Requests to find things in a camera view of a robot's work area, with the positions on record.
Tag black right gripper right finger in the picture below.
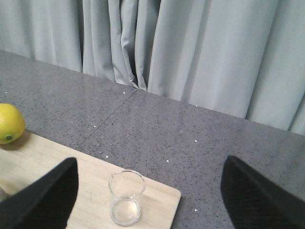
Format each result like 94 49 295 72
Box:
221 156 305 229

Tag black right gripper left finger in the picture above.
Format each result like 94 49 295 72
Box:
0 157 79 229

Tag small glass beaker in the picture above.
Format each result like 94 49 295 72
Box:
108 169 146 227

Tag steel double jigger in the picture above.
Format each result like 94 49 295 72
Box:
0 187 9 202

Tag yellow lemon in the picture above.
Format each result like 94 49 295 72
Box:
0 103 26 144

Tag grey curtain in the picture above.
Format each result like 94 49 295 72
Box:
0 0 305 135

